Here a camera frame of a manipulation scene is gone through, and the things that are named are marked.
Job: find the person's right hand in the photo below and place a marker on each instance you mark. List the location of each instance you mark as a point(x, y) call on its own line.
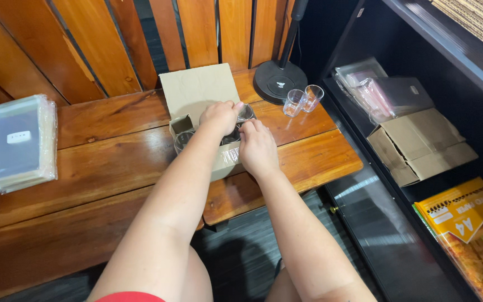
point(260, 151)

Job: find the person's left hand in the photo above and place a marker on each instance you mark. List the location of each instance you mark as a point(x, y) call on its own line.
point(218, 119)

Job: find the person's right fingers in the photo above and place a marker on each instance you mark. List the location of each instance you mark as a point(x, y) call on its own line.
point(252, 127)

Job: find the person's left fingers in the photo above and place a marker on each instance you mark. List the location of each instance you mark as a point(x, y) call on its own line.
point(237, 106)

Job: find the clear shot glass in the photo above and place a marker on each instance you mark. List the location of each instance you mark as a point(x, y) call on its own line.
point(312, 98)
point(246, 113)
point(230, 137)
point(182, 141)
point(293, 103)

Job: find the open brown cardboard box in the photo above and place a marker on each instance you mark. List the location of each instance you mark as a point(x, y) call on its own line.
point(199, 90)

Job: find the black round stand with pole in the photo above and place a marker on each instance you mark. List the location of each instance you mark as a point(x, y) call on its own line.
point(279, 79)

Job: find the pile of clear plastic sleeves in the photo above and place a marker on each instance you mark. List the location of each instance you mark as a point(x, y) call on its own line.
point(380, 94)

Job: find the slatted wooden backrest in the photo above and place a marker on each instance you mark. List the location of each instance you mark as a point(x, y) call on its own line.
point(99, 46)

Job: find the person's right leg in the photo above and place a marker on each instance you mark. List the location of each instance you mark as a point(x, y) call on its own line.
point(281, 287)

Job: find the person's leg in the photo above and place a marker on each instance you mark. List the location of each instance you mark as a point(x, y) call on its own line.
point(281, 287)
point(197, 281)

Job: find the person's left leg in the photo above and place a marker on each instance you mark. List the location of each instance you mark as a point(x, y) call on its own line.
point(197, 281)

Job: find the flattened brown cardboard box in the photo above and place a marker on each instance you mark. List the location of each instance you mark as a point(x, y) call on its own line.
point(419, 147)

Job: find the black shelf unit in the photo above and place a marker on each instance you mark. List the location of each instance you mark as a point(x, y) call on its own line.
point(426, 176)

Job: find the red shorts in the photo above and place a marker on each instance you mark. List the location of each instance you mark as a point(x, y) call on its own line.
point(130, 297)

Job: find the stack of clear plastic bags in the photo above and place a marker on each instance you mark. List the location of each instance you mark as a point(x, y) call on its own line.
point(19, 144)

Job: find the yellow paper pack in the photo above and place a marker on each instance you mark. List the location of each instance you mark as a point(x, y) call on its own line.
point(468, 235)

